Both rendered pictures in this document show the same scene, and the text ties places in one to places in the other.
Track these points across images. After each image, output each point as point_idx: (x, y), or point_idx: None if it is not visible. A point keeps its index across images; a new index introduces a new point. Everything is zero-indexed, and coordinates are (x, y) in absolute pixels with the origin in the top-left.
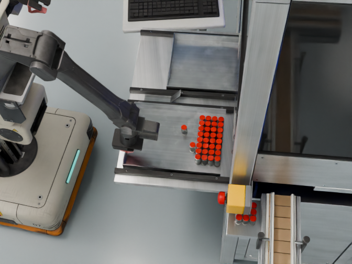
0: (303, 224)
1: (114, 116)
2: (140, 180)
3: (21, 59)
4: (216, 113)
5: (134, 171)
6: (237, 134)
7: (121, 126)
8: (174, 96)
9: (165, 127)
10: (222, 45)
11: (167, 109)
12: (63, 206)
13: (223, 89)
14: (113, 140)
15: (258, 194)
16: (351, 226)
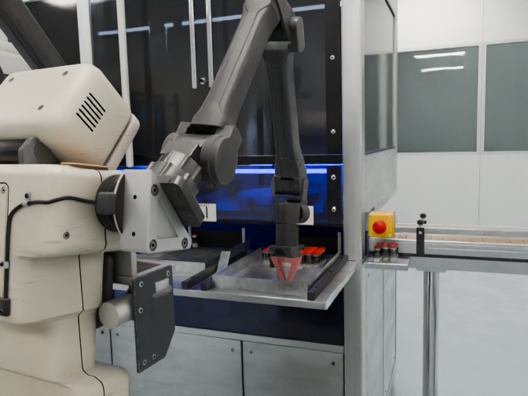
0: (375, 303)
1: (300, 157)
2: (330, 290)
3: (286, 13)
4: (258, 258)
5: (318, 284)
6: (361, 120)
7: (303, 181)
8: (221, 265)
9: (258, 276)
10: (170, 254)
11: (233, 273)
12: None
13: (235, 247)
14: (286, 247)
15: None
16: (381, 284)
